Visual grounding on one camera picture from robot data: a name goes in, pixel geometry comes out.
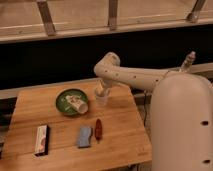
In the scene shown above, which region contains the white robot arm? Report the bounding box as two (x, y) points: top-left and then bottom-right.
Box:
(94, 52), (213, 171)

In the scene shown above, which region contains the clear plastic cup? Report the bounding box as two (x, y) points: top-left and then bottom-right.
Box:
(94, 88), (109, 106)

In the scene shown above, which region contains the white ceramic cup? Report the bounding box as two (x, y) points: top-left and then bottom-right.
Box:
(66, 95), (88, 114)

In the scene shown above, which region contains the dark red oblong object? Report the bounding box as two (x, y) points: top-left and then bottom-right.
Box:
(95, 119), (102, 143)

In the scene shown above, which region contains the wooden table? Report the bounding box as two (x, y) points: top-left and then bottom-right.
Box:
(0, 80), (152, 171)

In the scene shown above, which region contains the metal clamp on ledge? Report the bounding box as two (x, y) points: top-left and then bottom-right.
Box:
(179, 51), (196, 73)

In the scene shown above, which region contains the middle metal railing bracket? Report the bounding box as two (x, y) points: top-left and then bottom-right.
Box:
(108, 0), (118, 30)

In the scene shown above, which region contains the metal railing bracket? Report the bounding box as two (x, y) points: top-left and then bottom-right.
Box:
(186, 0), (206, 23)
(108, 0), (118, 30)
(36, 0), (56, 36)

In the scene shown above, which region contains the left metal railing bracket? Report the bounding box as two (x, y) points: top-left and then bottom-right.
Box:
(36, 0), (56, 36)

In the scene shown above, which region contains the right metal railing bracket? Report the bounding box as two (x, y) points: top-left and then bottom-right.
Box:
(186, 0), (206, 23)

